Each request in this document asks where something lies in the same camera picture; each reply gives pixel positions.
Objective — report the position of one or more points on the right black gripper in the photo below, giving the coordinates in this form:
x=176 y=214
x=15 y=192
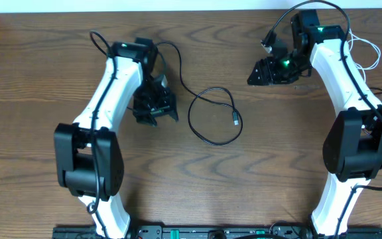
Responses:
x=268 y=74

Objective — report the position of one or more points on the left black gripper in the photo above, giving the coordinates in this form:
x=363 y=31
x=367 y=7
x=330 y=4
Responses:
x=168 y=105

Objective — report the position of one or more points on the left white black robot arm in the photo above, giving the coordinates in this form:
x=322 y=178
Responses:
x=88 y=156

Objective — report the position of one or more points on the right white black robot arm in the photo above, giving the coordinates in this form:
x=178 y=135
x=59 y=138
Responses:
x=352 y=150

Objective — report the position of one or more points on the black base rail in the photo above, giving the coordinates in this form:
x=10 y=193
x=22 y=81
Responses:
x=281 y=229

